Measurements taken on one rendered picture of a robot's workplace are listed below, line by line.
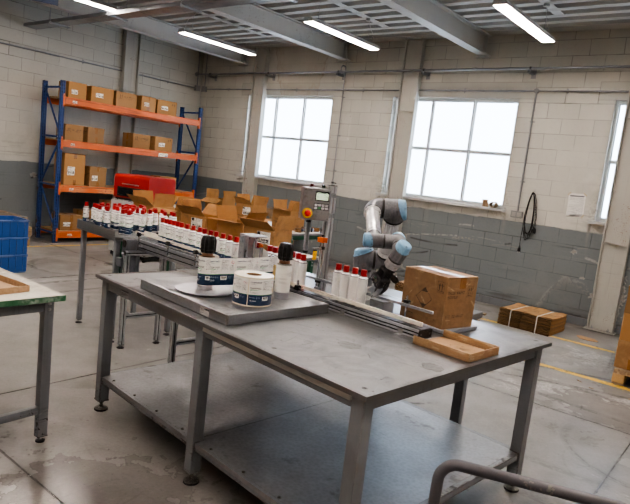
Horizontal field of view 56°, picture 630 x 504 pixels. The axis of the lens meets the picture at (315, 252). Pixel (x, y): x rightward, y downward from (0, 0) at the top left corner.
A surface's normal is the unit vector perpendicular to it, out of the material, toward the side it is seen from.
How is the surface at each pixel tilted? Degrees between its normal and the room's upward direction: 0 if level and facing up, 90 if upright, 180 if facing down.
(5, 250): 90
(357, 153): 90
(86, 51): 90
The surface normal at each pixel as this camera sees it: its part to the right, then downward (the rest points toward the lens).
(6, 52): 0.77, 0.17
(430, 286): -0.79, 0.00
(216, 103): -0.62, 0.04
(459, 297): 0.60, 0.18
